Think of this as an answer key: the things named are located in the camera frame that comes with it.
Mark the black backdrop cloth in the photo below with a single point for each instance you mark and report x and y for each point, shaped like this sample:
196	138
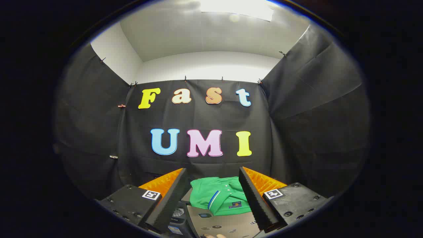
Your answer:
205	115

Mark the green polo shirt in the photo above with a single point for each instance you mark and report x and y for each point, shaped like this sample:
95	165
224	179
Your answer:
211	191

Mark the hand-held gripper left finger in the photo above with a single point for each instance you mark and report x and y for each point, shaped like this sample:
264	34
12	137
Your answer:
172	198

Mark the dark top-loading washing machine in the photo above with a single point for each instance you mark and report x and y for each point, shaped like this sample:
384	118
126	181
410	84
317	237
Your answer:
178	214

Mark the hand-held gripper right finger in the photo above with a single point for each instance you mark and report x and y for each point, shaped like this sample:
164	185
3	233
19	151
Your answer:
254	201

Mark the grey appliance cabinet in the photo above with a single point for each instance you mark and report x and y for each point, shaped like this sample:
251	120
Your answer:
224	223

